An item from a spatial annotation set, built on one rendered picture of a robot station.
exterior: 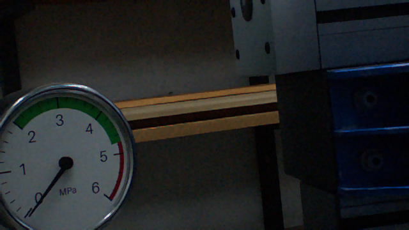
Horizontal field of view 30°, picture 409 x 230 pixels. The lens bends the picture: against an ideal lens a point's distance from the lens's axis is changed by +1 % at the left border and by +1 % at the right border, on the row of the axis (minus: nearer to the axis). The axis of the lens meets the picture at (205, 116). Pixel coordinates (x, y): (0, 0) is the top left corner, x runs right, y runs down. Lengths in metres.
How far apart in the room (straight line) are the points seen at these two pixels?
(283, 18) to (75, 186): 0.28
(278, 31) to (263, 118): 2.11
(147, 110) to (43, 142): 2.19
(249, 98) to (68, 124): 2.34
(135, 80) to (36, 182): 2.69
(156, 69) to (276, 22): 2.49
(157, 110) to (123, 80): 0.50
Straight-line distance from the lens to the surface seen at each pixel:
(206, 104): 2.57
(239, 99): 2.62
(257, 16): 0.58
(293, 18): 0.55
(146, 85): 3.01
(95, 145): 0.31
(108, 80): 2.96
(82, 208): 0.31
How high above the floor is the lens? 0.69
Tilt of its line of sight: 3 degrees down
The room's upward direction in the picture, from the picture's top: 6 degrees counter-clockwise
